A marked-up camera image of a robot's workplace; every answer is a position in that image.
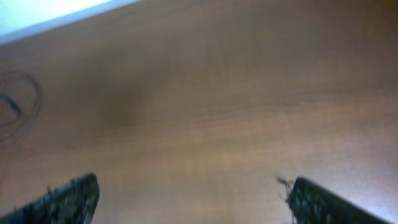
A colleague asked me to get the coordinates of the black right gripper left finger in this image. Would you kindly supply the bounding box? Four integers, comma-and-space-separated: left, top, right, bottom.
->
1, 173, 100, 224

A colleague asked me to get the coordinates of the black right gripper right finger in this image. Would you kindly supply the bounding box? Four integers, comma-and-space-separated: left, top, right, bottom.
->
276, 177, 389, 224

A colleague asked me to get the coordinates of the thick black USB cable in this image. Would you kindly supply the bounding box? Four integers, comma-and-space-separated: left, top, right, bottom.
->
0, 71, 44, 147

